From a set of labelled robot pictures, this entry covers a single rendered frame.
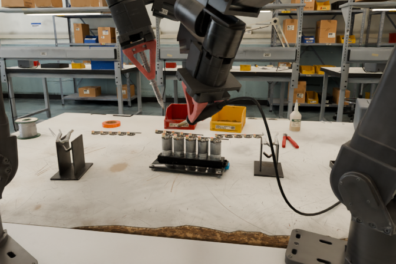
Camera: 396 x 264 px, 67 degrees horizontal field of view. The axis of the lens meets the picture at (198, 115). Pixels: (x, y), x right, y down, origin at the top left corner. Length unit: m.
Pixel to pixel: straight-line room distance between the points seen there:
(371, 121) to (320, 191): 0.28
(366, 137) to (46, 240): 0.43
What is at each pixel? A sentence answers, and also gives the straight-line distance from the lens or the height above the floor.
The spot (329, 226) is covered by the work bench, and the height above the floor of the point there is 0.75.
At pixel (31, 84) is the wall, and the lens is 6.35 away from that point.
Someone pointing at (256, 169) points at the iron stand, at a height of 0.75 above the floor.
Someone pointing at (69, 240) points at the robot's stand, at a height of 0.75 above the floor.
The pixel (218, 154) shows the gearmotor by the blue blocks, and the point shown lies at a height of 0.79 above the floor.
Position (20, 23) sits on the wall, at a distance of 6.35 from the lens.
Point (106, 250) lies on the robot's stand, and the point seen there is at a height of 0.75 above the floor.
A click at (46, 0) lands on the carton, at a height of 1.43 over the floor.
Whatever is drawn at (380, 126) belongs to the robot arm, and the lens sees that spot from 0.36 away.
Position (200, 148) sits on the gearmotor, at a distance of 0.65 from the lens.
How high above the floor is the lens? 1.02
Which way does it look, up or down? 14 degrees down
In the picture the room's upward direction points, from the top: straight up
